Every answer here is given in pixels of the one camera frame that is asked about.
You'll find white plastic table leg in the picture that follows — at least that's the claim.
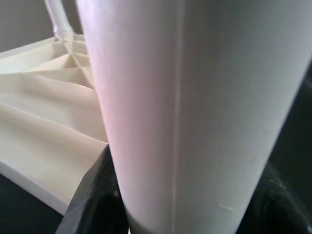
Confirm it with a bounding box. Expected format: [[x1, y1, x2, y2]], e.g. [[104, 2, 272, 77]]
[[44, 0, 74, 41], [75, 0, 312, 234]]

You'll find white plastic children table top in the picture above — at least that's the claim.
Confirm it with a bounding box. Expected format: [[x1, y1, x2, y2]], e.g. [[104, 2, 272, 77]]
[[0, 33, 111, 217]]

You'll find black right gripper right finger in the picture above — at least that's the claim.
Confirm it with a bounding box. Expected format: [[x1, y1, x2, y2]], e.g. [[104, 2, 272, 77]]
[[237, 162, 312, 234]]

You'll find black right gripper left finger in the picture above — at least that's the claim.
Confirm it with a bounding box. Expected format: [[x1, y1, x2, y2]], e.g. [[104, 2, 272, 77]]
[[57, 143, 130, 234]]

